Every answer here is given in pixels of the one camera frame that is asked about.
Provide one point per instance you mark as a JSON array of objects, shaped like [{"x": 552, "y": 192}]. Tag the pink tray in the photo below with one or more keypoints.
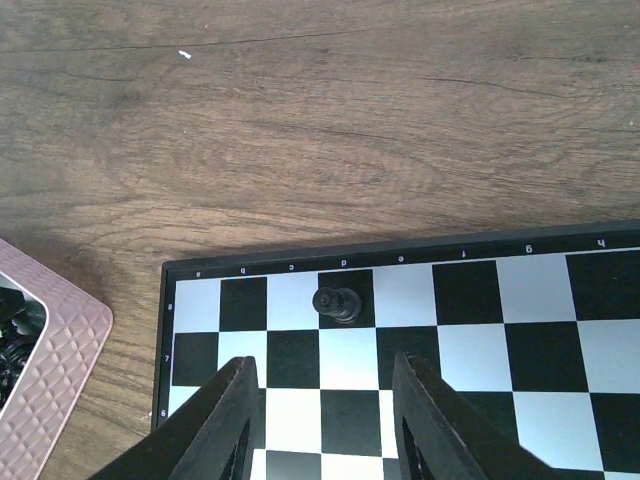
[{"x": 76, "y": 328}]

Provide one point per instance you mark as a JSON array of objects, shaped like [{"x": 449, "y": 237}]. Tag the black chess piece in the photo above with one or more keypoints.
[{"x": 343, "y": 305}]

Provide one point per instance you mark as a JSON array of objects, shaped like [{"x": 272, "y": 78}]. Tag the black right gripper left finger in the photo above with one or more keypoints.
[{"x": 211, "y": 436}]

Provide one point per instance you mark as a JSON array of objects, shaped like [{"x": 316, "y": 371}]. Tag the black and silver chessboard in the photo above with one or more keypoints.
[{"x": 535, "y": 332}]

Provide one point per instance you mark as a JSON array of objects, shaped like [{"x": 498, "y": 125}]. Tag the pile of black chess pieces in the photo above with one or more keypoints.
[{"x": 22, "y": 322}]

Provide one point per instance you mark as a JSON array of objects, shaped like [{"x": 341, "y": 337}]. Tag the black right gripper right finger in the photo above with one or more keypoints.
[{"x": 439, "y": 435}]

